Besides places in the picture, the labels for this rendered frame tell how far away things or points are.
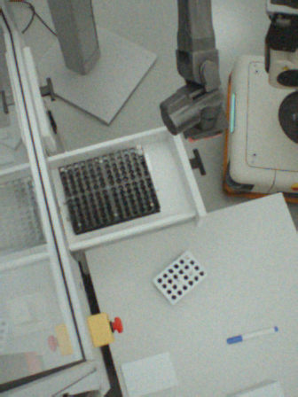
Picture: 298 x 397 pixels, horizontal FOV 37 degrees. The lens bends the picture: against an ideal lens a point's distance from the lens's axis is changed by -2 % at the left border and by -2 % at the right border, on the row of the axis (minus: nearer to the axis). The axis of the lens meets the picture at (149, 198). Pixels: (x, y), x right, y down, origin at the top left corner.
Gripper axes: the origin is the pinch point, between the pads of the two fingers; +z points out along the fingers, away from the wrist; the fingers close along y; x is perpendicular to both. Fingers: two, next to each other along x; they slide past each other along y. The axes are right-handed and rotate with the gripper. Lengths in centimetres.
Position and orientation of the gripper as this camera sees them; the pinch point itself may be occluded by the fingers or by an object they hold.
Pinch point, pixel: (198, 137)
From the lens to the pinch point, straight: 108.8
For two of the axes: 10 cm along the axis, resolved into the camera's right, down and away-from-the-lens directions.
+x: 2.7, 9.2, -3.0
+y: -9.6, 2.5, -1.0
